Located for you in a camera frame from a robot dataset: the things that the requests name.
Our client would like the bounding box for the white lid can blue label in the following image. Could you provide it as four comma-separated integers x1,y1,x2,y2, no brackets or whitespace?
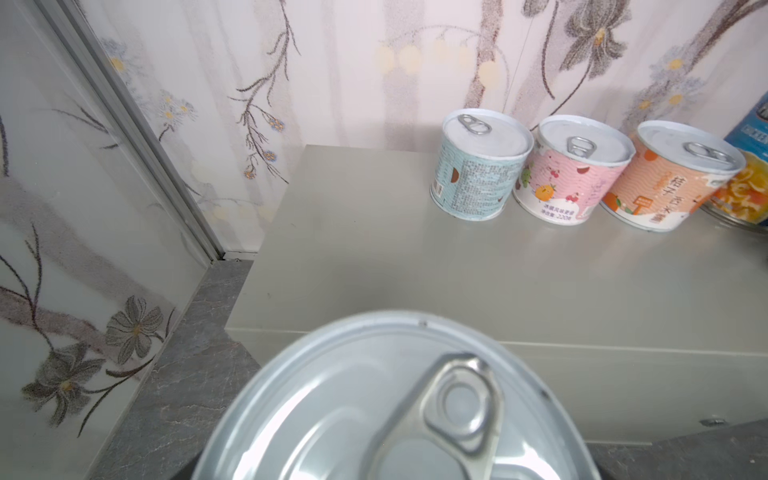
193,311,600,479

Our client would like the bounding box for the white lid can orange label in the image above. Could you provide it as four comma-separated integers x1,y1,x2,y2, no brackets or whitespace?
601,120,746,232

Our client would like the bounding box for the large blue labelled can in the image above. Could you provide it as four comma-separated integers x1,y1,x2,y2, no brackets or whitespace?
704,94,767,233

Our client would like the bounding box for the grey metal cabinet box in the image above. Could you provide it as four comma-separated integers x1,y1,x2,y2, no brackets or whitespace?
226,146,767,443

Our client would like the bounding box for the round cabinet lock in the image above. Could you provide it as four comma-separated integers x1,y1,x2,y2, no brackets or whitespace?
699,417,729,428

